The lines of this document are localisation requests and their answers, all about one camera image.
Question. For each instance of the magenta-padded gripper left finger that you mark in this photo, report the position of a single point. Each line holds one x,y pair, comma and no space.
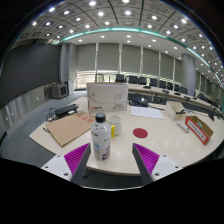
78,159

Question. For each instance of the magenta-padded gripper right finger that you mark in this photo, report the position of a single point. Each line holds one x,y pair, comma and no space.
146,159

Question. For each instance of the clear black-capped water bottle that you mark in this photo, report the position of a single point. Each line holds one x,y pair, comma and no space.
100,140

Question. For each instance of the flat round red coaster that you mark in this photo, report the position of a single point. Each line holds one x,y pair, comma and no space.
140,133

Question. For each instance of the brown cardboard sheet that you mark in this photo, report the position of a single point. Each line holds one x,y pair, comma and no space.
68,128

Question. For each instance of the white paper sheet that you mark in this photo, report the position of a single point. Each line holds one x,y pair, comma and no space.
146,112

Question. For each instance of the white power strip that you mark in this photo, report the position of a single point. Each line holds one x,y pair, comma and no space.
182,126

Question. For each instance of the white open cardboard box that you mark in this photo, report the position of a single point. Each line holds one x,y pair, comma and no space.
173,111

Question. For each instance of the black desk phone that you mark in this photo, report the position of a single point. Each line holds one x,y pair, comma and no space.
138,102

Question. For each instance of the red-edged brown open box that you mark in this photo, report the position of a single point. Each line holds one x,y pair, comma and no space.
196,130

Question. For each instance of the white paper carton box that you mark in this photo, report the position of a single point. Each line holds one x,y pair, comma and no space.
106,96

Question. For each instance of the row of black office chairs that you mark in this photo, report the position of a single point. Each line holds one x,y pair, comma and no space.
142,80

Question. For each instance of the group of ceiling lights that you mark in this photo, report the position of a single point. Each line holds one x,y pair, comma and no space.
100,13

